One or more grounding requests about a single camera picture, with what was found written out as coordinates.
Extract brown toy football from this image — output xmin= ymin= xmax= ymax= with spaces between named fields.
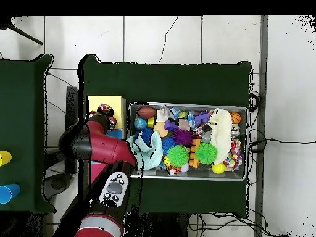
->
xmin=137 ymin=106 xmax=157 ymax=120

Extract purple toy building brick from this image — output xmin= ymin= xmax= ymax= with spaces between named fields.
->
xmin=192 ymin=111 xmax=210 ymax=126

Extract purple spiky rubber ball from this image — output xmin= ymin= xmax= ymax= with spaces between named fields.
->
xmin=170 ymin=128 xmax=194 ymax=146

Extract wooden box with three holes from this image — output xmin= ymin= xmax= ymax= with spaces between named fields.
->
xmin=86 ymin=94 xmax=127 ymax=186

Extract blue cup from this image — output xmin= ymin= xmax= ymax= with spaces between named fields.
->
xmin=0 ymin=183 xmax=21 ymax=205

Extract black tripod leg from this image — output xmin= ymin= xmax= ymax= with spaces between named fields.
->
xmin=0 ymin=17 xmax=44 ymax=46

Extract cream knitted cloth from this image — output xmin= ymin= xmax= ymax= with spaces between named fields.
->
xmin=209 ymin=107 xmax=233 ymax=165

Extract green spiky rubber ball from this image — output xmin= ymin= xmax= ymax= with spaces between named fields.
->
xmin=167 ymin=144 xmax=190 ymax=167
xmin=194 ymin=142 xmax=218 ymax=165

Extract black upright panel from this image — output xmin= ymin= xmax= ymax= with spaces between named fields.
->
xmin=65 ymin=86 xmax=79 ymax=175

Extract blue spiky rubber ball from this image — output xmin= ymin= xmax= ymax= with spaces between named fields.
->
xmin=134 ymin=127 xmax=154 ymax=148
xmin=162 ymin=136 xmax=177 ymax=156

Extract dark green table cloth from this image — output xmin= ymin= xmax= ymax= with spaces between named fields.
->
xmin=77 ymin=54 xmax=252 ymax=218
xmin=0 ymin=54 xmax=57 ymax=214

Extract yellow cup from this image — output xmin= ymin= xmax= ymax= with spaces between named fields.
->
xmin=0 ymin=151 xmax=12 ymax=167

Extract grey stand foot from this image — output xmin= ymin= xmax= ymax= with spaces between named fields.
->
xmin=43 ymin=172 xmax=73 ymax=201

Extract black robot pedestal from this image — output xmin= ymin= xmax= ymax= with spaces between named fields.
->
xmin=123 ymin=212 xmax=191 ymax=237

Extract polka dot cloth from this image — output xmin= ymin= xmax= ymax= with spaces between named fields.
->
xmin=96 ymin=102 xmax=118 ymax=131

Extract mint knitted cloth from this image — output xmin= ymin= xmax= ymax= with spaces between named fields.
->
xmin=127 ymin=131 xmax=165 ymax=172

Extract black power cable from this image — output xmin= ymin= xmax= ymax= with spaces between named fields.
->
xmin=248 ymin=138 xmax=316 ymax=154

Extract globe print ball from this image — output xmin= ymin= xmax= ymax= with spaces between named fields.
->
xmin=133 ymin=117 xmax=148 ymax=131

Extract shallow wire mesh bin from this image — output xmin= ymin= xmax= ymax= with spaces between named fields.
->
xmin=125 ymin=101 xmax=249 ymax=183

